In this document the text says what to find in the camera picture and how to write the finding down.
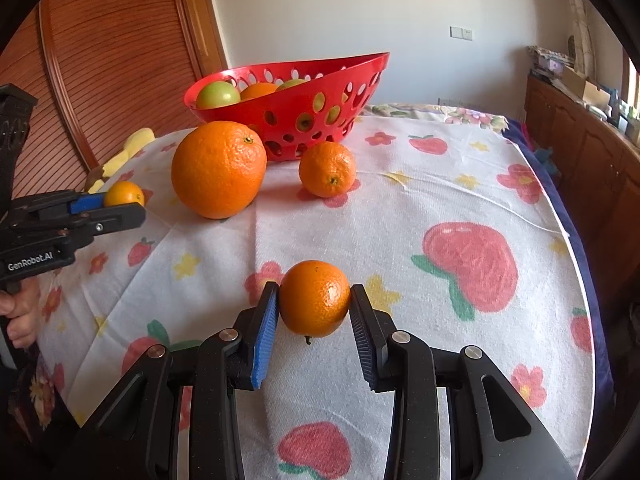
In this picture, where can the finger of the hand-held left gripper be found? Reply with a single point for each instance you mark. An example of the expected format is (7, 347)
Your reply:
(117, 217)
(87, 202)

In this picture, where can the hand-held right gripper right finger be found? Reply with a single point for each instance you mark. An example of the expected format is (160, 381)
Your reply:
(362, 335)

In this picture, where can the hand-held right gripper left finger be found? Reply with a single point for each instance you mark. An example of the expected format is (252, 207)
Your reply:
(265, 335)

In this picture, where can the tiny orange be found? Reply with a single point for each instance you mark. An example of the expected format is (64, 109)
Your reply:
(125, 194)

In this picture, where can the small orange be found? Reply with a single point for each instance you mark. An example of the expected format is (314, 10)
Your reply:
(314, 300)

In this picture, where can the large orange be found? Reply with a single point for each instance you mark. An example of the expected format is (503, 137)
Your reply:
(219, 170)

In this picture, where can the red perforated plastic basket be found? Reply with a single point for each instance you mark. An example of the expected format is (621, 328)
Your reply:
(325, 90)

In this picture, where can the person's left hand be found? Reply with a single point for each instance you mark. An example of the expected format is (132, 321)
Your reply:
(21, 320)

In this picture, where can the yellow plush toy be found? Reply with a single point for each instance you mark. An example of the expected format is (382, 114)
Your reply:
(135, 142)

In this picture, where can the white fruit-print cloth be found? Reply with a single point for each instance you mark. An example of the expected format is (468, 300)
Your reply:
(400, 210)

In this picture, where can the green apple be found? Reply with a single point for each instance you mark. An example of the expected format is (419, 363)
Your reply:
(217, 95)

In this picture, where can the wooden slatted wardrobe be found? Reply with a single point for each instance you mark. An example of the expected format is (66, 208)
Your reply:
(125, 45)

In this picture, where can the medium orange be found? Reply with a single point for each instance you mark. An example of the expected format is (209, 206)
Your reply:
(327, 169)

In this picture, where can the orange with smooth peel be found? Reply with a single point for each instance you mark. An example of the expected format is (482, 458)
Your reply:
(257, 91)

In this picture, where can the wooden side cabinet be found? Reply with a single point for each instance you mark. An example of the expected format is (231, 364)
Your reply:
(590, 160)

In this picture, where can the pile of boxes and papers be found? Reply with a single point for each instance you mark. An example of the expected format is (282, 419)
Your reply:
(547, 60)

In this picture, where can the cardboard box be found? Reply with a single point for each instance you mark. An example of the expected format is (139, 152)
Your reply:
(585, 86)

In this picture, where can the wall power outlet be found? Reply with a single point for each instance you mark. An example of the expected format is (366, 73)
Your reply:
(452, 102)

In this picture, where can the white wall switch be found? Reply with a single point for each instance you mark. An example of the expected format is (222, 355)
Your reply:
(461, 32)

